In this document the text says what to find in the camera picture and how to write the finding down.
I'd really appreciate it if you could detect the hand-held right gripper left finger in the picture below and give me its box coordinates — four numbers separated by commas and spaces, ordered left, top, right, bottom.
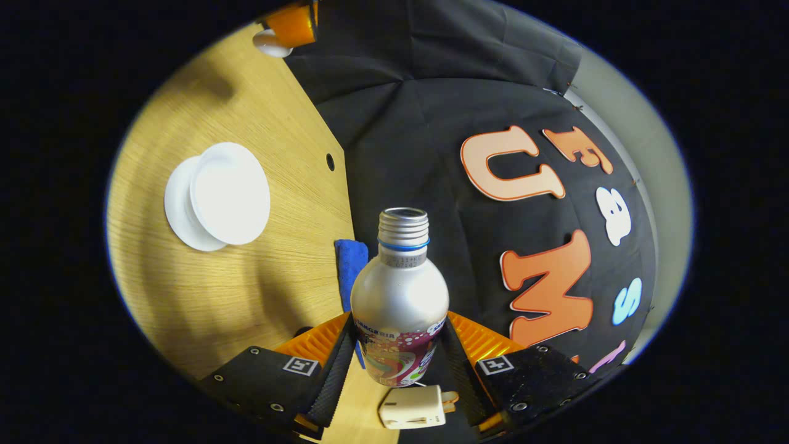
197, 311, 359, 440

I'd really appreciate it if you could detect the silver water bottle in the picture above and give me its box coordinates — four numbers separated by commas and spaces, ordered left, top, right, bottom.
350, 207, 450, 388

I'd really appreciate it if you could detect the white toaster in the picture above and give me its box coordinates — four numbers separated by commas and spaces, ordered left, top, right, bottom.
378, 385, 447, 430

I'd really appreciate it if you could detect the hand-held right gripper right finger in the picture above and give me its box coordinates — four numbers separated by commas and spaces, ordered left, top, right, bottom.
440, 310, 602, 436

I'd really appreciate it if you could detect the blue towel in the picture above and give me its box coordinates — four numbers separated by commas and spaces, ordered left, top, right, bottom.
334, 239, 370, 369

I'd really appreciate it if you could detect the white saucer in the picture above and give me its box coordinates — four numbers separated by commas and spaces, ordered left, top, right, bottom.
164, 155, 229, 252

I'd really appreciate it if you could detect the white teacup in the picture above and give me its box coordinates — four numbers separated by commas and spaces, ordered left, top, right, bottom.
190, 142, 271, 246

